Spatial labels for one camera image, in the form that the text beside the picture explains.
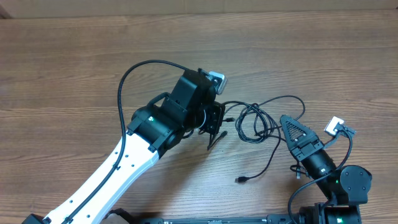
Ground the black USB-A cable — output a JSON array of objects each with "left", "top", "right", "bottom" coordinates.
[{"left": 234, "top": 102, "right": 282, "bottom": 184}]

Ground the black USB-C cable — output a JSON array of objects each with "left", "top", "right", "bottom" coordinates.
[{"left": 222, "top": 95, "right": 307, "bottom": 144}]

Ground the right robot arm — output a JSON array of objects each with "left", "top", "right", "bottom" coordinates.
[{"left": 280, "top": 115, "right": 372, "bottom": 223}]

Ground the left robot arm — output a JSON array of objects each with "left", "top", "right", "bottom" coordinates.
[{"left": 24, "top": 69, "right": 227, "bottom": 223}]

